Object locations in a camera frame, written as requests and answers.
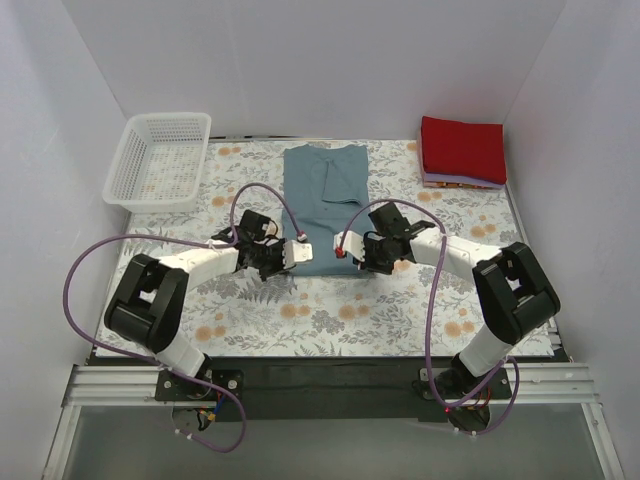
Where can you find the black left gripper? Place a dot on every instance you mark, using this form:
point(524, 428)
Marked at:
point(279, 255)

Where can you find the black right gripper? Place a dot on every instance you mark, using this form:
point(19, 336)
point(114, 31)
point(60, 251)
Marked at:
point(369, 252)

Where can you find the blue-grey t shirt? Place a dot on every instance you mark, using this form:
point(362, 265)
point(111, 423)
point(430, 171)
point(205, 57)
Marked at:
point(325, 189)

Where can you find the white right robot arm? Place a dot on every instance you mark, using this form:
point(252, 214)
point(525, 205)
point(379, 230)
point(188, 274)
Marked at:
point(515, 295)

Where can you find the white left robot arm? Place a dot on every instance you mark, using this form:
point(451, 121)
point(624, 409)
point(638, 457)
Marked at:
point(147, 306)

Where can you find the floral patterned table mat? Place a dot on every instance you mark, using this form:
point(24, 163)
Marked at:
point(287, 315)

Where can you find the folded lilac t shirt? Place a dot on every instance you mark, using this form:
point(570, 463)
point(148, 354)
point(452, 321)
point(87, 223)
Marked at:
point(437, 180)

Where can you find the folded red t shirt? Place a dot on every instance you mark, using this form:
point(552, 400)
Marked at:
point(460, 148)

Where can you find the white plastic mesh basket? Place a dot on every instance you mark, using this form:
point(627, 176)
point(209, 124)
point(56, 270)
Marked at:
point(158, 164)

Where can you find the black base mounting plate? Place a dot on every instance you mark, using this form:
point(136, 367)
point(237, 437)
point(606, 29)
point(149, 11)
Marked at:
point(297, 388)

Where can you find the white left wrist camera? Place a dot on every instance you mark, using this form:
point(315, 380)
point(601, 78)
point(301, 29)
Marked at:
point(296, 253)

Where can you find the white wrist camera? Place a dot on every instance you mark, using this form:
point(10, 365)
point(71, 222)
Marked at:
point(349, 244)
point(296, 253)

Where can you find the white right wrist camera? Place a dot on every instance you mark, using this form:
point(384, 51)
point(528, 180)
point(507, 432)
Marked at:
point(349, 244)

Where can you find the aluminium extrusion rail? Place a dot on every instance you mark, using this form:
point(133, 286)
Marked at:
point(141, 386)

